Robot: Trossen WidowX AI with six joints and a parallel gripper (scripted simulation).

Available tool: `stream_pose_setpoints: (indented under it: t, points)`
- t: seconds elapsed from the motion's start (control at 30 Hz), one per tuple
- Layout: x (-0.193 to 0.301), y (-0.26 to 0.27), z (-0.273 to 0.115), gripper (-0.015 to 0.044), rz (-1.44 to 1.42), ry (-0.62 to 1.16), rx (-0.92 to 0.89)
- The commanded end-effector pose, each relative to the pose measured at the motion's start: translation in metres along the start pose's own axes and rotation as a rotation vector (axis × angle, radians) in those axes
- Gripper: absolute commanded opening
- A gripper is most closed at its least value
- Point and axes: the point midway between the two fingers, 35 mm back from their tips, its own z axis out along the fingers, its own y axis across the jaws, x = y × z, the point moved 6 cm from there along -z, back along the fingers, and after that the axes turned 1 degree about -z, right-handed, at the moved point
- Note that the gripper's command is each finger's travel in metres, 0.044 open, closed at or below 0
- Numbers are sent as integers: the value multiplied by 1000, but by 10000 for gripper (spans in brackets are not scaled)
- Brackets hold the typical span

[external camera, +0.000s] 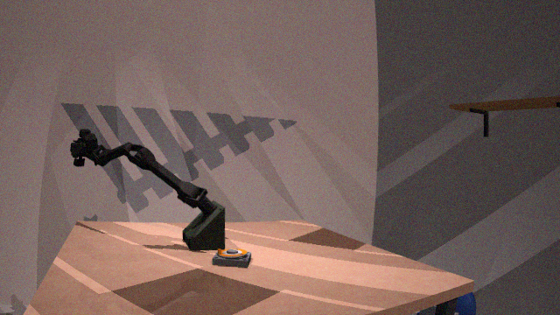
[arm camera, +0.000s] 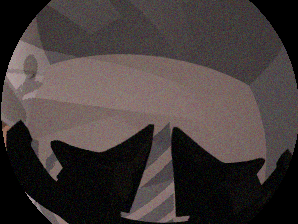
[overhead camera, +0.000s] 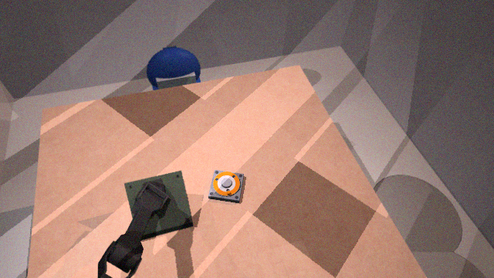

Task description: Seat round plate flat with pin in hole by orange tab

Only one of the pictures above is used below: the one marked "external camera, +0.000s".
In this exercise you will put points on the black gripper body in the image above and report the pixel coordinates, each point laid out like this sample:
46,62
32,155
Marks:
80,161

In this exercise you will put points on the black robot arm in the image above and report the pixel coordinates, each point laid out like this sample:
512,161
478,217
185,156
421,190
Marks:
187,192

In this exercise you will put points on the orange round plate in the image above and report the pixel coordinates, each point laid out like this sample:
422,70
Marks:
223,253

